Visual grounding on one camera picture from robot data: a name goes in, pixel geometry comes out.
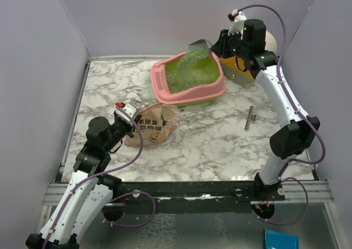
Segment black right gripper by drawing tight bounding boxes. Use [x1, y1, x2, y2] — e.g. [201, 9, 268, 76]
[212, 27, 250, 59]

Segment metal litter scoop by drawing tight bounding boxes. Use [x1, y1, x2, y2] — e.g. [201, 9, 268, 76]
[188, 39, 212, 57]

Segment pink cat litter bag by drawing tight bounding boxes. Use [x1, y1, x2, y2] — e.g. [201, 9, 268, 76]
[138, 102, 181, 147]

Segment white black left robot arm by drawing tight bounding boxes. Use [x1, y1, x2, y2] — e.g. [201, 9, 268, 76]
[25, 104, 140, 248]

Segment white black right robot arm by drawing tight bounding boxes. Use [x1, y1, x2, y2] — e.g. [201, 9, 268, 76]
[211, 18, 320, 200]

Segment green litter pellets in scoop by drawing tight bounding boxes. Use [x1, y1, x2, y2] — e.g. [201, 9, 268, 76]
[175, 48, 208, 74]

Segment pink green litter box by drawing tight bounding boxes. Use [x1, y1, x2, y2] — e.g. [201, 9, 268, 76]
[150, 53, 226, 106]

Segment orange drawer storage cabinet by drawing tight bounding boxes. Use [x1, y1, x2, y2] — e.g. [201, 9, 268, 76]
[219, 30, 278, 88]

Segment black base crossbar plate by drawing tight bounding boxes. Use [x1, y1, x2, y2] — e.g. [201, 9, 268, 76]
[103, 181, 284, 218]

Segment blue card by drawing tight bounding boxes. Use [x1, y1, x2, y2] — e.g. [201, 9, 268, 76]
[265, 229, 299, 249]

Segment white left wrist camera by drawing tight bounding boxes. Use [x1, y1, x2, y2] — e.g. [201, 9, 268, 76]
[114, 102, 139, 126]

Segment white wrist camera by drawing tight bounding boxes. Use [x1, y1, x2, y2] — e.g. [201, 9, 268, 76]
[114, 102, 139, 126]
[228, 9, 247, 36]

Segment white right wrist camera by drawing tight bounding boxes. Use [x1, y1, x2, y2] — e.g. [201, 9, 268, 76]
[228, 9, 247, 36]

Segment aluminium frame rail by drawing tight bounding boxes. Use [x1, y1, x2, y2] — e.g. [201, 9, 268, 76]
[42, 181, 335, 207]

